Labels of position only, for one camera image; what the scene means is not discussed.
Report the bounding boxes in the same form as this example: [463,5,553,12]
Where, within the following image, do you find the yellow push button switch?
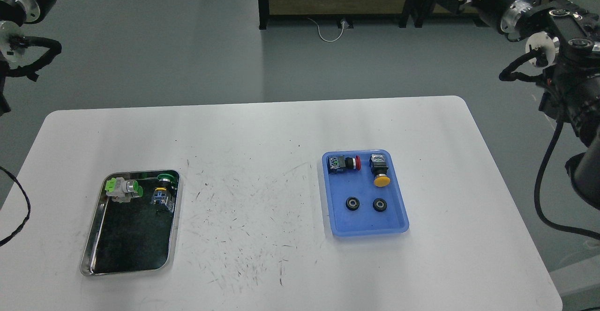
[369,154,391,187]

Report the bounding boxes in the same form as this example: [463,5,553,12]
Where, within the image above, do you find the black robot arm screen right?
[435,0,600,241]

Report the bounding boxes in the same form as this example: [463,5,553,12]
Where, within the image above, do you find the red push button switch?
[327,155,362,174]

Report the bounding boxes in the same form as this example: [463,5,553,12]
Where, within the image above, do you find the black cable screen left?
[1,167,31,247]

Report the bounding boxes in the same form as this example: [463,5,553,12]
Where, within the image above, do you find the green push button switch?
[104,177,143,203]

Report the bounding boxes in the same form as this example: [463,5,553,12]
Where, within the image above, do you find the black gear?
[373,198,388,212]
[345,197,360,211]

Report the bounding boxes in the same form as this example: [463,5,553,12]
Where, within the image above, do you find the white cable on floor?
[308,17,353,43]

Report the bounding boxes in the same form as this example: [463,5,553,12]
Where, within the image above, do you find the blue plastic tray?
[321,149,410,237]

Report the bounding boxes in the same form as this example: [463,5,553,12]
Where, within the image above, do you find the green mushroom button switch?
[150,174,177,211]

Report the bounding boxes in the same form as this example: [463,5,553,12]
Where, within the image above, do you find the silver metal tray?
[80,170,183,277]

